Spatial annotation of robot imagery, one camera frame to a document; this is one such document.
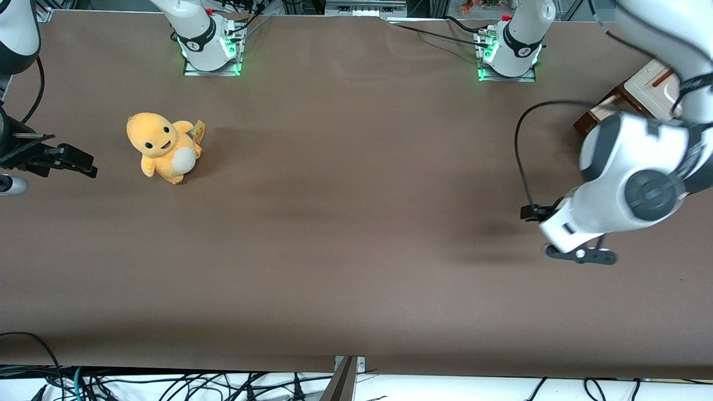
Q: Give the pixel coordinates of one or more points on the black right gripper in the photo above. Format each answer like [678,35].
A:
[11,149]

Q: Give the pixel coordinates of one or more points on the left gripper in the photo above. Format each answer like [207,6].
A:
[543,212]

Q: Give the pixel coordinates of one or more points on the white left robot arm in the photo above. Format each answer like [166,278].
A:
[629,153]

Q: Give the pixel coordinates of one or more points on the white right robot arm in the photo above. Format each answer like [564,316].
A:
[198,33]

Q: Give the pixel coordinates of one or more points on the orange plush toy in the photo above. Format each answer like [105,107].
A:
[161,147]

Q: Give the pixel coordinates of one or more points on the yellow paper hang tag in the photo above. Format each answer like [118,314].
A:
[199,129]

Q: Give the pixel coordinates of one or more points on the brown table cover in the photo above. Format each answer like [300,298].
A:
[356,223]

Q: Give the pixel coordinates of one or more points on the small orange figure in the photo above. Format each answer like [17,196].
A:
[465,6]

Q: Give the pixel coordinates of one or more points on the white power strip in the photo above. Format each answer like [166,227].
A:
[365,10]

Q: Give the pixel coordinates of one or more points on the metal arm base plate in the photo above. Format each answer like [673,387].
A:
[529,77]
[192,69]

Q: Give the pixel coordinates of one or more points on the aluminium frame profile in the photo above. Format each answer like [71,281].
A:
[44,14]

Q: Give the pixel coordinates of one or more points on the metal mount bracket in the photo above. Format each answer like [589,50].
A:
[342,384]

